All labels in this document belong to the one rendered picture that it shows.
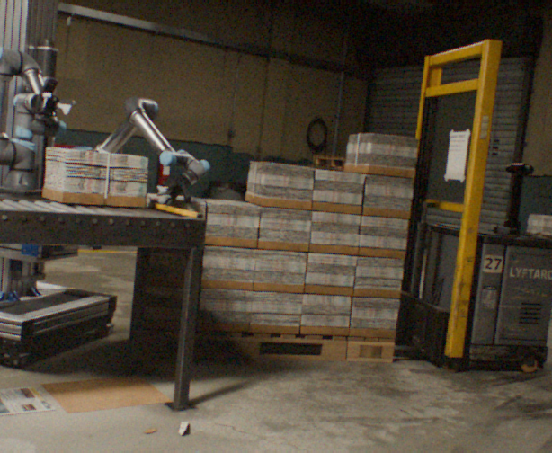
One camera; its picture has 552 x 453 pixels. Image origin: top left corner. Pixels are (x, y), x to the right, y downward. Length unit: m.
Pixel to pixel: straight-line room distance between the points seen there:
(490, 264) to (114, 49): 7.60
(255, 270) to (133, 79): 7.26
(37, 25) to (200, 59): 7.52
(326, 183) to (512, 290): 1.25
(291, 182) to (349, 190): 0.33
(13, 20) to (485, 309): 2.96
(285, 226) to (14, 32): 1.69
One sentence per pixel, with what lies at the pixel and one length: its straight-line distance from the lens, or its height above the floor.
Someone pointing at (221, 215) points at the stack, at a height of 0.77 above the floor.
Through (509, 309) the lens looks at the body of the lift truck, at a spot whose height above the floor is 0.37.
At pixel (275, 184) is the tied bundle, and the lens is 3.79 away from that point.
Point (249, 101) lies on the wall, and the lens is 11.71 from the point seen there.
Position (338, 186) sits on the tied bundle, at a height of 0.98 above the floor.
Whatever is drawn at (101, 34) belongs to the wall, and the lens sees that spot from 10.66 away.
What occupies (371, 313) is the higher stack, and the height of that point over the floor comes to 0.28.
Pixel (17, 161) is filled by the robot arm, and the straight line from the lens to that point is 3.55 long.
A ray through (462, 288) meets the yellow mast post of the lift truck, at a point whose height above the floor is 0.48.
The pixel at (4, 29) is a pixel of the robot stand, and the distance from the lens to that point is 3.91.
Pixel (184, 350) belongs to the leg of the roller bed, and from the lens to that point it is 3.01.
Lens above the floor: 1.04
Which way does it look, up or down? 5 degrees down
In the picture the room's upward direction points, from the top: 6 degrees clockwise
